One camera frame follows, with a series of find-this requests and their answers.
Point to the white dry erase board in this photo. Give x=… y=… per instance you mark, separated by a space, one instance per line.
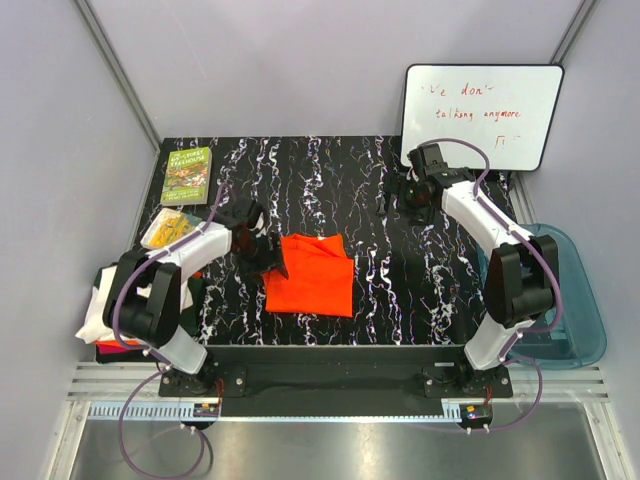
x=505 y=110

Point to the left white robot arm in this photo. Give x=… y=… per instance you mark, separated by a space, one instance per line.
x=144 y=299

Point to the white folded t shirt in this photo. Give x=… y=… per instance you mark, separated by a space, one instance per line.
x=94 y=331

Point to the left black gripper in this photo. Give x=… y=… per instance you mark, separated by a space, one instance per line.
x=271 y=260

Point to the yellow small book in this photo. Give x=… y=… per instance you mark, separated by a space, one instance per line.
x=167 y=227

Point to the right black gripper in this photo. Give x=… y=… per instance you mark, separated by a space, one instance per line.
x=396 y=184

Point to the orange folded t shirt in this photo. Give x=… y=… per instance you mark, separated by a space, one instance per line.
x=113 y=347

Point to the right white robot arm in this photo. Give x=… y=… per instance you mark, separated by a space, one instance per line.
x=459 y=194

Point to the green treehouse book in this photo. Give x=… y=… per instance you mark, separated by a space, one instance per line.
x=187 y=177

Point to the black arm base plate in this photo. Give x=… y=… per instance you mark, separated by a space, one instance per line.
x=434 y=371

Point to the teal plastic bin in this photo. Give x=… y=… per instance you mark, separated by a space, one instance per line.
x=575 y=310

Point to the orange t shirt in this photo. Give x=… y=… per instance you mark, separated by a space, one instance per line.
x=319 y=278
x=113 y=347

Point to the grey cable duct rail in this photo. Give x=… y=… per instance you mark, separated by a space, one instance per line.
x=163 y=411

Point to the black marbled table mat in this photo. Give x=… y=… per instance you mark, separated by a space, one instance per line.
x=412 y=286

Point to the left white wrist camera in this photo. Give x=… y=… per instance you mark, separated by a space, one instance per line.
x=260 y=226

